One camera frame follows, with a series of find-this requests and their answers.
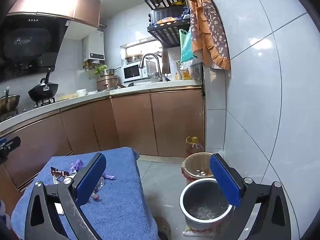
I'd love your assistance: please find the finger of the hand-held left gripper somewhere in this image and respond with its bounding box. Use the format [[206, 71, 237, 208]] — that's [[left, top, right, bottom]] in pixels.
[[0, 136, 21, 164]]

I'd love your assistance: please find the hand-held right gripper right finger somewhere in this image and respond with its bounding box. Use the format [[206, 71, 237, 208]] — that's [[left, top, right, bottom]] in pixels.
[[209, 153, 292, 240]]

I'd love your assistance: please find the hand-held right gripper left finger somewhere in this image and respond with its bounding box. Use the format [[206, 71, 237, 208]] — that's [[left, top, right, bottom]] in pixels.
[[24, 152, 107, 240]]

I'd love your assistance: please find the metal pot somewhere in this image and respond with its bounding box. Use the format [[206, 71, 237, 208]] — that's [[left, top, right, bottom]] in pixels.
[[179, 177, 237, 230]]

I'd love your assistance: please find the clear plastic wrapper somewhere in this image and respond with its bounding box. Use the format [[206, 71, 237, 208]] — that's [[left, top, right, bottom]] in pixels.
[[94, 176, 105, 193]]

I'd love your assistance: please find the small purple plastic wrapper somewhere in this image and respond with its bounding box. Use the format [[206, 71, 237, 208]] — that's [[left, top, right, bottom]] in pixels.
[[71, 159, 84, 174]]

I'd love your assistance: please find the brown foil wrapper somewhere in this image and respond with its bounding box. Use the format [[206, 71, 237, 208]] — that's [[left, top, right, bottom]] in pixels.
[[51, 166, 72, 183]]

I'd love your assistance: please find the wicker waste bin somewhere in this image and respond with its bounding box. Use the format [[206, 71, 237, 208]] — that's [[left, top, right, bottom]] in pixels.
[[181, 152, 215, 182]]

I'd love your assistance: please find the blue fluffy towel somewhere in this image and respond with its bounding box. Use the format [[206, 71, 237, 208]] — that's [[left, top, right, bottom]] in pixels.
[[11, 147, 160, 240]]

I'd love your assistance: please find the steel pot on stove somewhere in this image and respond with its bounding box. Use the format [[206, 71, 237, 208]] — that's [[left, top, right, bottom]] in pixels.
[[0, 86, 21, 115]]

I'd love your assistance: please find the yellow cooking oil bottle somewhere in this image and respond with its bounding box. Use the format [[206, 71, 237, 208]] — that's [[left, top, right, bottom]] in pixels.
[[185, 136, 204, 158]]

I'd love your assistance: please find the black gas stove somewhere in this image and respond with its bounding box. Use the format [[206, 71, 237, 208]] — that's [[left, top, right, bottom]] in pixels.
[[0, 97, 68, 123]]

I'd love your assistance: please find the black wok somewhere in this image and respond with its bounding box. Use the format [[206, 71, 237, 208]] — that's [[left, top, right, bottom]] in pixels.
[[28, 69, 59, 102]]

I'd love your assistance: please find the plastic snack packet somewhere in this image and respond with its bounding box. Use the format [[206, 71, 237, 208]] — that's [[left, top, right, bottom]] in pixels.
[[183, 225, 201, 237]]

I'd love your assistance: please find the brown kitchen base cabinet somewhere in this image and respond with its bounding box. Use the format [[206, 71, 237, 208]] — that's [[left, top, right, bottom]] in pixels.
[[0, 86, 206, 197]]

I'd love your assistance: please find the rose gold electric cooker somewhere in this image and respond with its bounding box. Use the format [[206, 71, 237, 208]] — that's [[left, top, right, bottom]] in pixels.
[[96, 75, 119, 91]]

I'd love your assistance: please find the black range hood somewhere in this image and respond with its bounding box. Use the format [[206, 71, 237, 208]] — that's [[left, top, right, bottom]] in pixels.
[[0, 14, 70, 83]]

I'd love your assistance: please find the metal bowl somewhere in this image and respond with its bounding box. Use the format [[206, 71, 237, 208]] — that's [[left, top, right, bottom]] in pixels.
[[100, 67, 117, 77]]

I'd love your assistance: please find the green leafy vegetable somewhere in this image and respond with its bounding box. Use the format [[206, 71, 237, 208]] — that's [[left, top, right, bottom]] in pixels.
[[94, 65, 108, 76]]

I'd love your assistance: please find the white microwave oven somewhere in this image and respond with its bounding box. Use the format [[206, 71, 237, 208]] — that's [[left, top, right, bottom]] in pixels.
[[122, 62, 148, 82]]

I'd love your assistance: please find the white detergent bottle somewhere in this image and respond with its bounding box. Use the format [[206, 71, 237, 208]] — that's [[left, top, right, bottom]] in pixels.
[[174, 60, 183, 81]]

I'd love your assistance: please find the white water heater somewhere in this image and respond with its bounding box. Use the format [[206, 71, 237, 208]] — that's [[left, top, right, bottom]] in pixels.
[[83, 31, 105, 64]]

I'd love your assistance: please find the chrome kitchen faucet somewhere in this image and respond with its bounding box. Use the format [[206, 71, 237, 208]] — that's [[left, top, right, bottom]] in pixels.
[[139, 53, 163, 82]]

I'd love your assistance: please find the green plastic bag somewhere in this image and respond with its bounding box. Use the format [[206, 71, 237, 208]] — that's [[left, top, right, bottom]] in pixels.
[[179, 29, 195, 64]]

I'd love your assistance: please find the brown floral apron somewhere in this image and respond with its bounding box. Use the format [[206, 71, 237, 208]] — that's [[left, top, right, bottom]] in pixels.
[[187, 0, 231, 70]]

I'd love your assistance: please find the black metal kitchen rack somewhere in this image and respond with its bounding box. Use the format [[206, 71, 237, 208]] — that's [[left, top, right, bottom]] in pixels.
[[143, 0, 193, 48]]

